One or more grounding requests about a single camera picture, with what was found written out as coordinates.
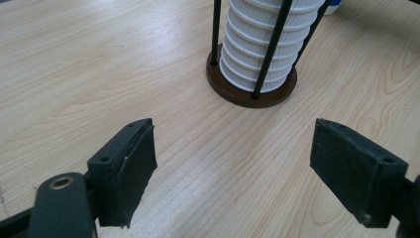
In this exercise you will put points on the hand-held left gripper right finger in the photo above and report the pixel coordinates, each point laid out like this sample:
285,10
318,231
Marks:
353,168

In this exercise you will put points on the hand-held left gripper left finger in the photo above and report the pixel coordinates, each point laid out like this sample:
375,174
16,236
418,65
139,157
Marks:
122,172

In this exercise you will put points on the stack of white paper cups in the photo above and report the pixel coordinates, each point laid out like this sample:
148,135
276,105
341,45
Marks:
261,49

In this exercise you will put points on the dark brown cup holder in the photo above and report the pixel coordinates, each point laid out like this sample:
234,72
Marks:
244,97

